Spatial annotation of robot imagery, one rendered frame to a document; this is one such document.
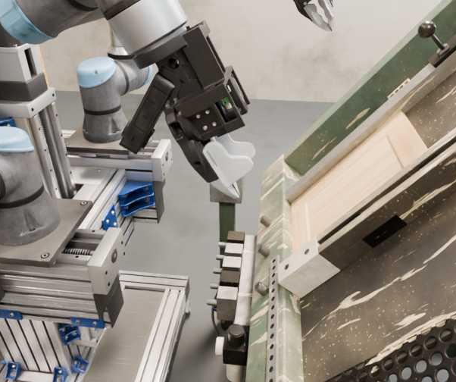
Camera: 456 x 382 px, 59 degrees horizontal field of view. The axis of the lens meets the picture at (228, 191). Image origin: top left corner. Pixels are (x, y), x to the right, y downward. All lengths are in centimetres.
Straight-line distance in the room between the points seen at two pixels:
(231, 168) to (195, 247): 197
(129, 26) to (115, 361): 145
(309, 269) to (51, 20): 68
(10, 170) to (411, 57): 112
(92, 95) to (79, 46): 370
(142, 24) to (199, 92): 9
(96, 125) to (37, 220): 47
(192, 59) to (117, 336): 148
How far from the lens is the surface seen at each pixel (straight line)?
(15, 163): 89
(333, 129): 141
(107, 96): 130
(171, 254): 242
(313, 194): 119
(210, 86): 45
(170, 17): 44
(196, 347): 198
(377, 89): 138
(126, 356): 174
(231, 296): 113
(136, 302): 191
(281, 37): 446
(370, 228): 86
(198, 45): 44
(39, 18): 51
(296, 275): 93
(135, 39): 44
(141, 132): 50
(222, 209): 155
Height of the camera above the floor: 160
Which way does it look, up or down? 33 degrees down
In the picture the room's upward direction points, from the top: straight up
